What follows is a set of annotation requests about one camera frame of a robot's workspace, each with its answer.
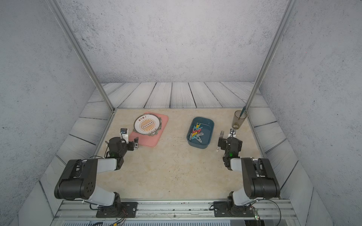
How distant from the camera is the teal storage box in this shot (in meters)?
1.00

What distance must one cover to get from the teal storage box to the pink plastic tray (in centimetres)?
21

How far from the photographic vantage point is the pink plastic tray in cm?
105
